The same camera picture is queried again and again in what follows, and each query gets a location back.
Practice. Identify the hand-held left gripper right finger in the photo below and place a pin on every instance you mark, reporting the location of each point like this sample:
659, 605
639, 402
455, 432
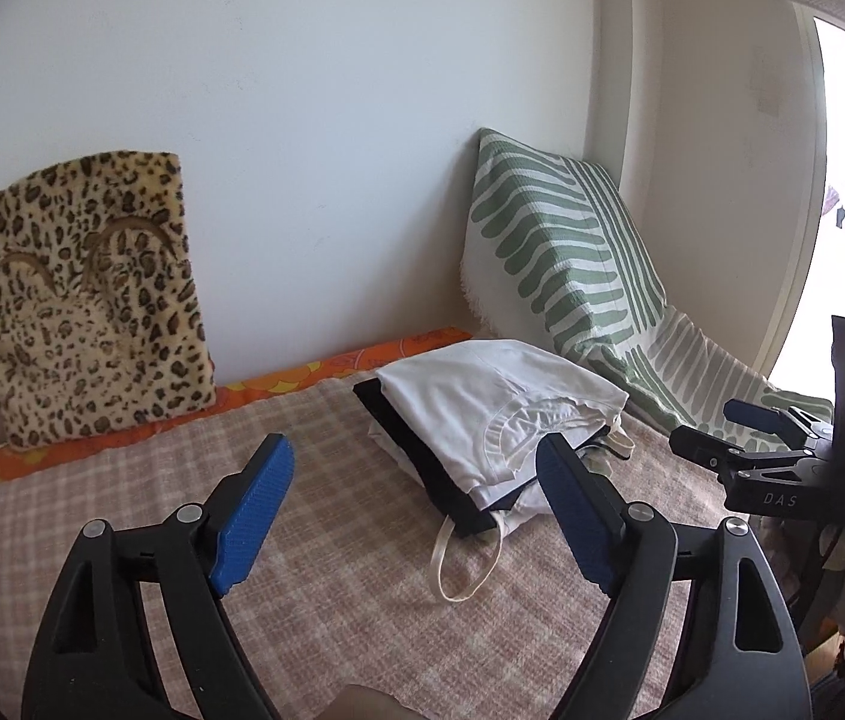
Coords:
576, 517

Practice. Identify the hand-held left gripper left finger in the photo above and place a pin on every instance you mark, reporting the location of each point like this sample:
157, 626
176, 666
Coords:
257, 510

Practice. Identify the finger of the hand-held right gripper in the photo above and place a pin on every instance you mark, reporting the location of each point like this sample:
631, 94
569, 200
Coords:
699, 446
748, 412

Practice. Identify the white t-shirt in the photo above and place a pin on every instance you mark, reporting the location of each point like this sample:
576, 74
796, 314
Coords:
482, 390

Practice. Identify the plaid blanket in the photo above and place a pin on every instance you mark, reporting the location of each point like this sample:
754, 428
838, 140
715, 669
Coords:
317, 615

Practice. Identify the black garment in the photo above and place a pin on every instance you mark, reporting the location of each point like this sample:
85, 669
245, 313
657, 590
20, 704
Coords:
422, 457

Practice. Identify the green striped pillow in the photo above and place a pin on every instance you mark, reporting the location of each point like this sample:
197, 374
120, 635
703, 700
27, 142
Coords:
557, 240

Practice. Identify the leopard print cushion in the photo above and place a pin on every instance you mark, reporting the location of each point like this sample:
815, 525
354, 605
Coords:
92, 300

